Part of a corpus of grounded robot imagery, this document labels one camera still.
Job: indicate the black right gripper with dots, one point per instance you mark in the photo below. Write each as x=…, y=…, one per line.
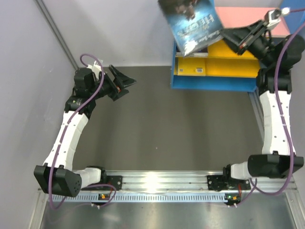
x=241, y=39

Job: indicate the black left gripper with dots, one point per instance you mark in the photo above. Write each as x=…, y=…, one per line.
x=120, y=80

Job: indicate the purple galaxy cover book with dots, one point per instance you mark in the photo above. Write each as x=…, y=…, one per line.
x=198, y=54

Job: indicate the navy blue book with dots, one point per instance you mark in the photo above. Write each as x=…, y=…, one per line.
x=195, y=24

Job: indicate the yellow book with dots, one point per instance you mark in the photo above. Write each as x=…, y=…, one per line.
x=190, y=66

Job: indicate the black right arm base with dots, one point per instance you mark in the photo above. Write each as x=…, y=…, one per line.
x=226, y=182

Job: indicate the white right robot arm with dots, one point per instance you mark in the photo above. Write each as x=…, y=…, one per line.
x=274, y=86

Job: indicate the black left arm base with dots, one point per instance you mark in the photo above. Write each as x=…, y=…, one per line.
x=114, y=180

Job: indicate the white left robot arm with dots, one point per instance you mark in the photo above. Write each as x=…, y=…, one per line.
x=55, y=175

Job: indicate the blue bookshelf with coloured shelves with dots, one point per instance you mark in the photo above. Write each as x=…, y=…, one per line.
x=227, y=71

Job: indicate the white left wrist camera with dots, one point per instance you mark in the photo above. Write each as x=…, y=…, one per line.
x=95, y=67

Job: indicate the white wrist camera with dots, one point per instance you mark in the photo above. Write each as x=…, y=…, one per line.
x=95, y=67
x=273, y=17

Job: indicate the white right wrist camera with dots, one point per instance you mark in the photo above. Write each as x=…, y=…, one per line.
x=273, y=17

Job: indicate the aluminium mounting rail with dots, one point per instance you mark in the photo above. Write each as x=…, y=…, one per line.
x=157, y=187

